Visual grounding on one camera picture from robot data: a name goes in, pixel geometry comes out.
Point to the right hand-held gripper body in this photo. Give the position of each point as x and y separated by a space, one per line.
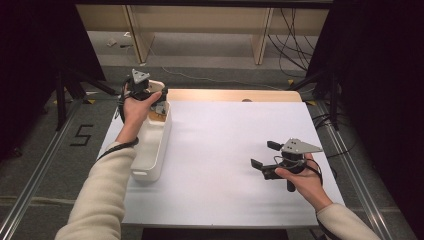
293 146

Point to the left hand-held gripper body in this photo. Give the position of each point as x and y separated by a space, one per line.
140 77

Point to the white plastic storage box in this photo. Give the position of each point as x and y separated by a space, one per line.
150 156

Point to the person's left hand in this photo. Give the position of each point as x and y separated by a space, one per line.
135 113

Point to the person's right hand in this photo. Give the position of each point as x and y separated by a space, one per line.
306 183

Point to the small black floor item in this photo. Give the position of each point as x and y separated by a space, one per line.
126 45

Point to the small white plug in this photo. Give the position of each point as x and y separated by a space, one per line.
111 41

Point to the yellow floor tape marker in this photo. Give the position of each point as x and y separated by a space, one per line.
311 102
290 81

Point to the black metal stand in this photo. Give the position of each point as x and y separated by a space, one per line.
60 106
334 106

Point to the light wooden table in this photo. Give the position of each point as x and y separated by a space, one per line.
226 95

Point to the beige wooden desk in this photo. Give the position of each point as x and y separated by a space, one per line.
200 18

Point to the black curtain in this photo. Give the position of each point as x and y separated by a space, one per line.
383 83
26 66

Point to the aluminium floor rail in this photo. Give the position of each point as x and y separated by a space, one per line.
41 166
355 173

